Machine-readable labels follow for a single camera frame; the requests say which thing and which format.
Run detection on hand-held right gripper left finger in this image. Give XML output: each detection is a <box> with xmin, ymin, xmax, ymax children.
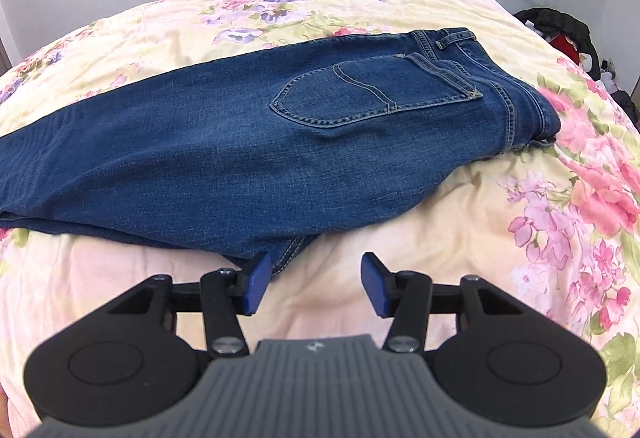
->
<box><xmin>102</xmin><ymin>252</ymin><xmax>273</xmax><ymax>360</ymax></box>

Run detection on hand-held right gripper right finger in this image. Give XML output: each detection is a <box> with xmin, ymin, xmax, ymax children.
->
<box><xmin>361</xmin><ymin>252</ymin><xmax>528</xmax><ymax>355</ymax></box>

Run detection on blue denim pants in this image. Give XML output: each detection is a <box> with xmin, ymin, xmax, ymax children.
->
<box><xmin>0</xmin><ymin>28</ymin><xmax>562</xmax><ymax>277</ymax></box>

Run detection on floral blanket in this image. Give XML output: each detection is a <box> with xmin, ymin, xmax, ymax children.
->
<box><xmin>0</xmin><ymin>0</ymin><xmax>640</xmax><ymax>438</ymax></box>

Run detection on pile of dark clothes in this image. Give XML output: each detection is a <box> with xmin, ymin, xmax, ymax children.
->
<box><xmin>512</xmin><ymin>8</ymin><xmax>602</xmax><ymax>80</ymax></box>

